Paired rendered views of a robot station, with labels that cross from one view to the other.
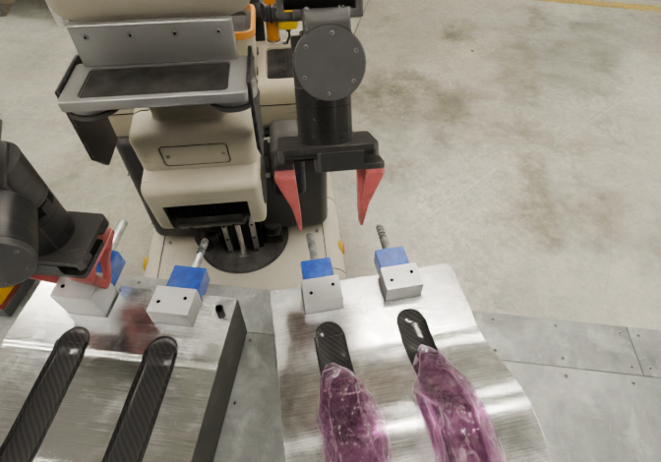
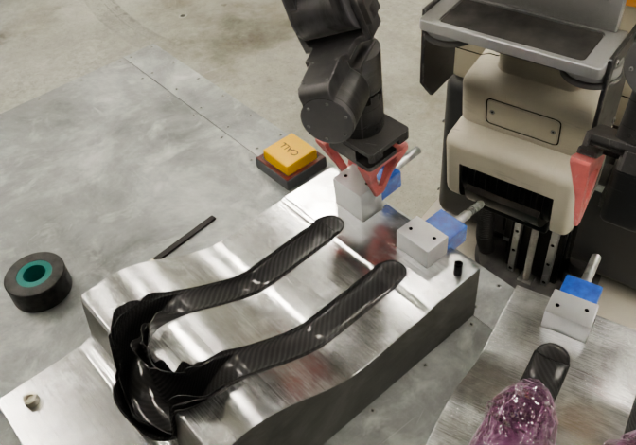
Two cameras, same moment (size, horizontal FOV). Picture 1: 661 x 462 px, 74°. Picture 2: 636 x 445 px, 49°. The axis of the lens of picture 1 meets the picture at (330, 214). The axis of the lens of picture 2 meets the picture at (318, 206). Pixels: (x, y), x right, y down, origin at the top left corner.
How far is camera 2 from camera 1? 0.29 m
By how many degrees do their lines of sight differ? 32
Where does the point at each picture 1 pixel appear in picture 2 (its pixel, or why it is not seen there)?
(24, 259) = (346, 125)
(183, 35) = not seen: outside the picture
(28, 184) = (372, 76)
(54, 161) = not seen: hidden behind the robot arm
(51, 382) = (299, 247)
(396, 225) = not seen: outside the picture
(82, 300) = (354, 194)
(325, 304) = (566, 325)
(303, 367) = (506, 365)
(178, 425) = (373, 333)
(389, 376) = (589, 424)
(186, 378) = (397, 304)
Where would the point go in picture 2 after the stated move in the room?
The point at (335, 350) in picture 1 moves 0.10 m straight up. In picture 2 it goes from (550, 375) to (566, 318)
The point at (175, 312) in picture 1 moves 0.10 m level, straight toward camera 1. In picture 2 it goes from (419, 244) to (419, 313)
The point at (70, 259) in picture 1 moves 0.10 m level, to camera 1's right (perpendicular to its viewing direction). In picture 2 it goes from (366, 150) to (441, 186)
